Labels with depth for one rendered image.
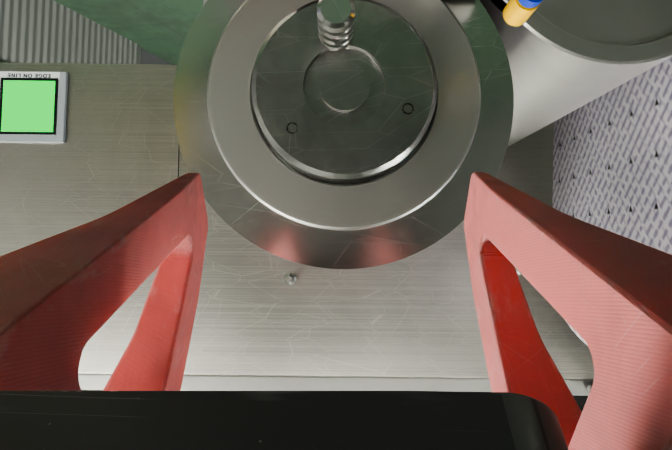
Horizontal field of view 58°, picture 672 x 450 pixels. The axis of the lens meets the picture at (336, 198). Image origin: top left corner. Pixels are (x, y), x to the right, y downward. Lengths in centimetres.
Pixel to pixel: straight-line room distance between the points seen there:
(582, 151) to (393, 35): 26
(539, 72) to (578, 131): 18
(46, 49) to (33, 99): 308
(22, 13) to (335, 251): 344
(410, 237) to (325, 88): 7
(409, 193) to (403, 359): 36
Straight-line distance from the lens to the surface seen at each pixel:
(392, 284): 59
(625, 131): 42
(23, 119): 66
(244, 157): 25
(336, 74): 25
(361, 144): 24
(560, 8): 30
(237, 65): 26
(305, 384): 60
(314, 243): 26
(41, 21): 374
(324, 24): 23
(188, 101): 27
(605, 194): 44
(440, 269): 59
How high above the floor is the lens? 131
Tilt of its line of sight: 4 degrees down
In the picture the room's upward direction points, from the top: 179 degrees counter-clockwise
